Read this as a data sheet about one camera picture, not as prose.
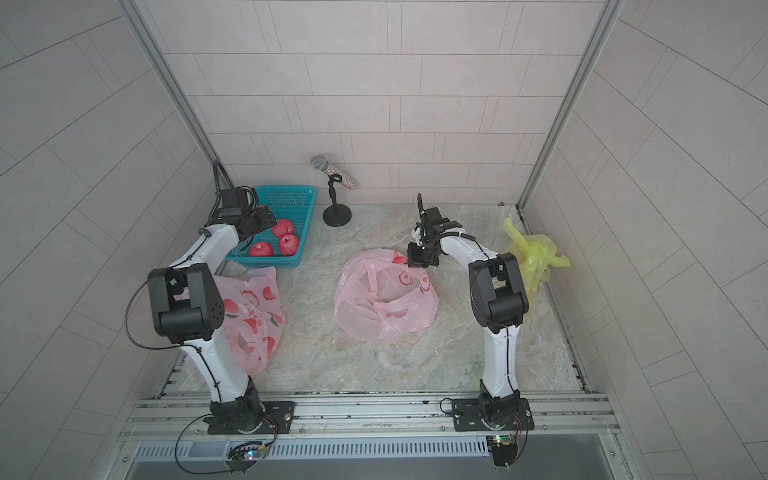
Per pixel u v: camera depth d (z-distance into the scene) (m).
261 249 0.96
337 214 1.12
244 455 0.66
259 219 0.85
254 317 0.78
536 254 0.80
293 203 1.05
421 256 0.83
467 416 0.71
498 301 0.53
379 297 0.91
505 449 0.69
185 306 0.50
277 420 0.71
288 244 0.97
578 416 0.73
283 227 1.01
